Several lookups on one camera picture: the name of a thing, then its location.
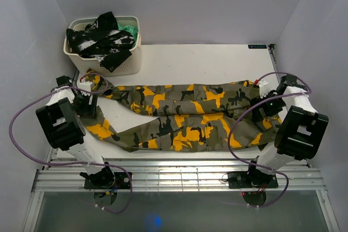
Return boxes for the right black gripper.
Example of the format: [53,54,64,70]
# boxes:
[249,90,287,122]

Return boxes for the yellow camouflage trousers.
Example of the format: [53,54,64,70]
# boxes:
[81,74,282,152]

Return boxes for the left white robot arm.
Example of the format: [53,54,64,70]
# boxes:
[35,76,115,189]

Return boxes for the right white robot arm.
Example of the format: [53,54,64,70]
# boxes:
[245,74,329,187]

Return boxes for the black white patterned trousers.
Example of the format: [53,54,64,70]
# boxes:
[66,11,135,72]

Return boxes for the white perforated laundry basket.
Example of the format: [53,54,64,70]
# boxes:
[63,15,142,77]

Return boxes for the blue table label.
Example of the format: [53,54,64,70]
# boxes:
[247,44,268,49]

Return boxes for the green cloth in basket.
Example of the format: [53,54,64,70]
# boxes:
[117,23,139,42]

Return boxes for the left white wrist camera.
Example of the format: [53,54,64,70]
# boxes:
[77,79,94,96]

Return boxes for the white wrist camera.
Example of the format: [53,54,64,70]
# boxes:
[254,80,271,99]
[77,79,94,96]

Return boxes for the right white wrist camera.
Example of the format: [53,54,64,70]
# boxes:
[254,80,271,99]

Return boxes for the aluminium table edge rail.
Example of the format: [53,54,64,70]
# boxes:
[268,44,278,72]

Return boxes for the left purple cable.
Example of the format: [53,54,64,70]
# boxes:
[8,72,134,214]

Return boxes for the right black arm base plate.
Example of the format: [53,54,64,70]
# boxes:
[222,171,278,189]

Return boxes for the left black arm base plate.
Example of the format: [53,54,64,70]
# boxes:
[83,172,130,190]

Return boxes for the aluminium front rail frame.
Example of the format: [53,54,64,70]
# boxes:
[32,160,326,192]

